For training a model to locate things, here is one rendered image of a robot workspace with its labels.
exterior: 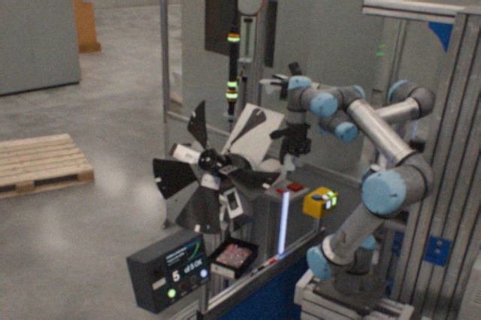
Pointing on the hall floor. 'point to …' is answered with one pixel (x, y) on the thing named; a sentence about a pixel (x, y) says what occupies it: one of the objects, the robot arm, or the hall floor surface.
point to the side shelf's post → (270, 230)
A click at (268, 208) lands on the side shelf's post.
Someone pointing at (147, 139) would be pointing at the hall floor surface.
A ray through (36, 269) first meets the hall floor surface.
